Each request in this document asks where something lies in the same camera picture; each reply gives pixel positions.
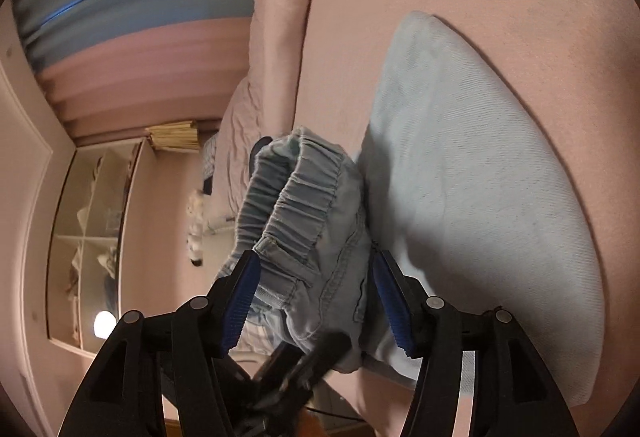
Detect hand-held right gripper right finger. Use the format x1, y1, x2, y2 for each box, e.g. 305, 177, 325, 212
372, 249, 581, 437

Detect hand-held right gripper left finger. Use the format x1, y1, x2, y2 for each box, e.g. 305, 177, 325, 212
55, 249, 263, 437

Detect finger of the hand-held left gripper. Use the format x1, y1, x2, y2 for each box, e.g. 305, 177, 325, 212
252, 344, 306, 390
292, 331, 353, 393

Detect light blue strawberry print pants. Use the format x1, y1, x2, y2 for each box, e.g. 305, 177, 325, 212
215, 11, 608, 408

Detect small plaid pillow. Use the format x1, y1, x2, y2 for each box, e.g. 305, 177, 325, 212
200, 132, 222, 195

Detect yellow fringed hanging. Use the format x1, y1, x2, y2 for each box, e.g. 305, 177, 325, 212
147, 120, 201, 153

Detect pink curtain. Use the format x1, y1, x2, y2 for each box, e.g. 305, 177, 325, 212
37, 14, 253, 148

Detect pink duvet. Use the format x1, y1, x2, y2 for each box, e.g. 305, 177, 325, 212
220, 0, 328, 218

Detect wall shelf cabinet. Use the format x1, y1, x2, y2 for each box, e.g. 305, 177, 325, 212
45, 137, 156, 358

